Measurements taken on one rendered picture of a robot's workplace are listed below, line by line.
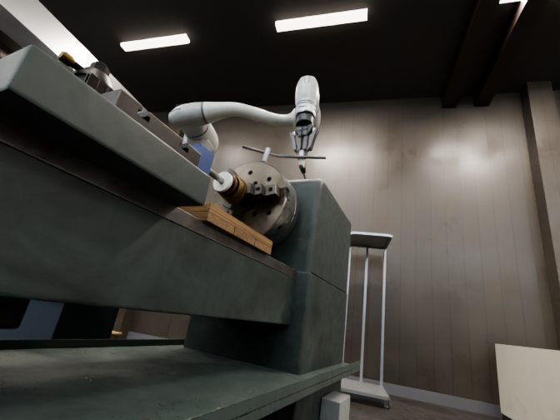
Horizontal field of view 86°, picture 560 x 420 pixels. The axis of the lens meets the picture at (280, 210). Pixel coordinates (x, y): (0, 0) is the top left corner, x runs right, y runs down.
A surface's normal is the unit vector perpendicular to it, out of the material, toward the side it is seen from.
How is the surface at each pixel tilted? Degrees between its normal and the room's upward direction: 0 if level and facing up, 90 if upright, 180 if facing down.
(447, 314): 90
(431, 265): 90
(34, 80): 90
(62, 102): 90
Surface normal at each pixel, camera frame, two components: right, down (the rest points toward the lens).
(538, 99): -0.25, -0.36
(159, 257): 0.90, -0.01
